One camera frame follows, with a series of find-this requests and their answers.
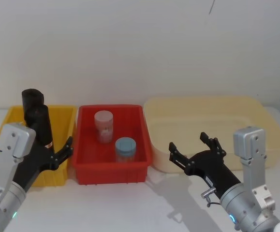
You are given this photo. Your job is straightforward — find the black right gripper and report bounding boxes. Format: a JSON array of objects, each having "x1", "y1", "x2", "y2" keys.
[{"x1": 168, "y1": 131, "x2": 242, "y2": 198}]

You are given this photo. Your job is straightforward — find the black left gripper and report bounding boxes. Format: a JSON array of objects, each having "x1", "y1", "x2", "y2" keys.
[{"x1": 12, "y1": 121, "x2": 74, "y2": 192}]

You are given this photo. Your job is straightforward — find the tall black cylinder copper band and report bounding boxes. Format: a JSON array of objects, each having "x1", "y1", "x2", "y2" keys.
[{"x1": 24, "y1": 104, "x2": 55, "y2": 148}]

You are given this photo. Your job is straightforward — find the yellow plastic bin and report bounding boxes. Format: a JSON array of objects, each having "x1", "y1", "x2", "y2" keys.
[{"x1": 0, "y1": 104, "x2": 78, "y2": 188}]

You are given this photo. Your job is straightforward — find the cream plastic tub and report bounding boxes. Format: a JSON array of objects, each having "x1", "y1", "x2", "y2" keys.
[{"x1": 143, "y1": 95, "x2": 280, "y2": 174}]

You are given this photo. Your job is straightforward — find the red plastic bin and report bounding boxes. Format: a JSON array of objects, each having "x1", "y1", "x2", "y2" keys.
[{"x1": 71, "y1": 104, "x2": 152, "y2": 186}]

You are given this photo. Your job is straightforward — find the clear jar with white lid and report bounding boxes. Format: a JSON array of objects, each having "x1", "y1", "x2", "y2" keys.
[{"x1": 94, "y1": 111, "x2": 114, "y2": 145}]

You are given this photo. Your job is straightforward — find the clear jar with blue lid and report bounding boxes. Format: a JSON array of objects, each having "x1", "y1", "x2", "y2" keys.
[{"x1": 115, "y1": 137, "x2": 137, "y2": 163}]

